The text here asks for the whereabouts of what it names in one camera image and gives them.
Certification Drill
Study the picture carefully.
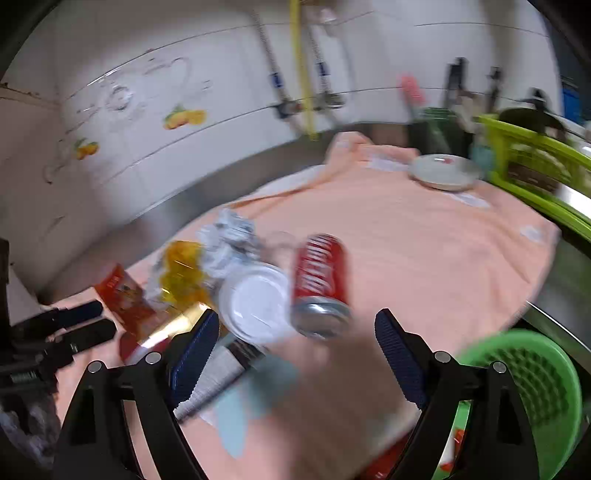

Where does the white plastic lid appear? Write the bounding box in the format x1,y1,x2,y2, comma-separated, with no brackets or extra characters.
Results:
217,262,296,346

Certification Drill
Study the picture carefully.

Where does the gold red cigarette box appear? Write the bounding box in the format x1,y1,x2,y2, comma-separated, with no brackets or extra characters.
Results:
119,303,209,365

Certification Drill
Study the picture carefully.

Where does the black white box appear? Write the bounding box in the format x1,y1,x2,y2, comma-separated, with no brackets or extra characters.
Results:
174,335,266,423

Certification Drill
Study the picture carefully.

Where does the yellow gas hose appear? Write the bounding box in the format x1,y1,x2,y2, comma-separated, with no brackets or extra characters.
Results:
287,0,320,141

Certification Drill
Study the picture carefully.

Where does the red cola can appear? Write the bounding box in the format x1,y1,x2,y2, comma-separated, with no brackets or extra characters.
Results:
290,234,352,339

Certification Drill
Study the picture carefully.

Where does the peach towel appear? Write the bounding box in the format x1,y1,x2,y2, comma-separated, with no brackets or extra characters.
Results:
182,133,560,479

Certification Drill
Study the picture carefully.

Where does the pink bottle brush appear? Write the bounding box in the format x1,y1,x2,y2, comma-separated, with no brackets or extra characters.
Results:
401,75,425,108

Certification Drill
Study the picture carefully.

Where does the green plastic waste basket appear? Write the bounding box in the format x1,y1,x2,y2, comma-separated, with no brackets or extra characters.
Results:
458,329,582,479

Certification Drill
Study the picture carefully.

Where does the yellow plastic wrapper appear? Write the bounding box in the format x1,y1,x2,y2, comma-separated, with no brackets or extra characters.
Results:
156,241,211,310

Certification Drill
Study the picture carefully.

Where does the foil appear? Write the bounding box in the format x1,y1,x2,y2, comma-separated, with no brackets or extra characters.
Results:
197,208,260,280

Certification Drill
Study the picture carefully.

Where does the green dish rack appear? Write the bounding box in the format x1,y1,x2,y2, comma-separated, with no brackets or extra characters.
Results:
479,115,590,240

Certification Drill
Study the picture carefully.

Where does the white shallow bowl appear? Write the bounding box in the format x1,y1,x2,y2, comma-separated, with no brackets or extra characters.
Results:
408,154,483,192

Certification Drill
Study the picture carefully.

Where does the green utensil jar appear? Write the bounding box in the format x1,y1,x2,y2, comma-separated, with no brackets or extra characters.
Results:
408,107,464,156

